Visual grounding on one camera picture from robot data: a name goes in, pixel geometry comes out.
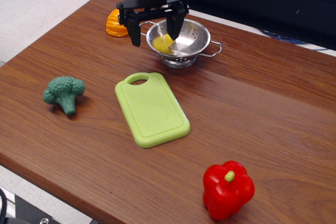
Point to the green toy broccoli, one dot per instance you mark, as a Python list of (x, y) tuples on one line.
[(63, 91)]

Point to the stainless steel colander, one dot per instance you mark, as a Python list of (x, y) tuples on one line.
[(194, 40)]

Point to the orange toy pumpkin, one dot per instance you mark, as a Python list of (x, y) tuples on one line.
[(113, 27)]

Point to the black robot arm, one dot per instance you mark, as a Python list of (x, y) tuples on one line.
[(132, 12)]

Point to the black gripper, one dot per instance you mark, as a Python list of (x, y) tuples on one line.
[(131, 12)]

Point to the yellow toy banana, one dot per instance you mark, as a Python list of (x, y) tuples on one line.
[(163, 43)]

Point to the red toy bell pepper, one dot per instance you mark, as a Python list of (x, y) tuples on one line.
[(227, 188)]

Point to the black base with screw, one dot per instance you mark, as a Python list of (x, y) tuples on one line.
[(44, 209)]

